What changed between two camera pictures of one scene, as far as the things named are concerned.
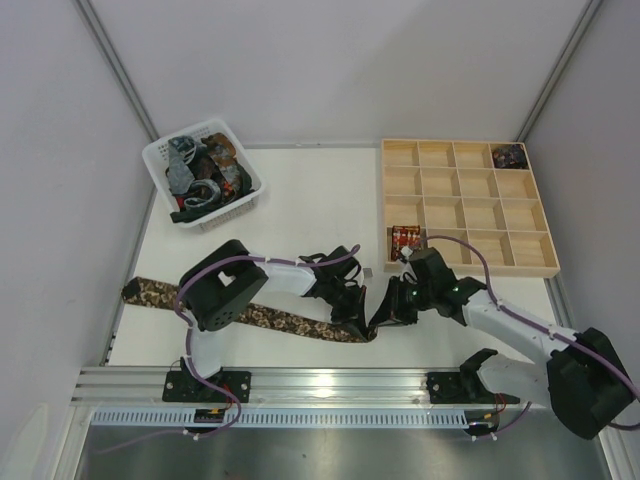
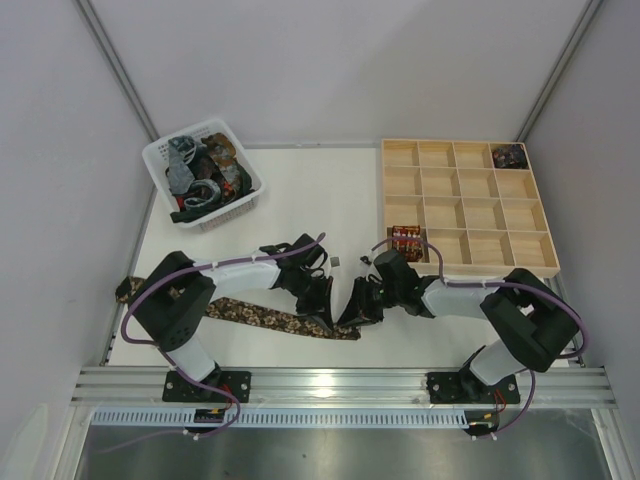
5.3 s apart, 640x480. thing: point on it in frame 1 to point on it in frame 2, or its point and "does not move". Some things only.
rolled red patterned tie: (404, 236) does not move
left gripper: (347, 304) to (314, 293)
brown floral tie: (163, 295) does not move
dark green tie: (246, 189) does not move
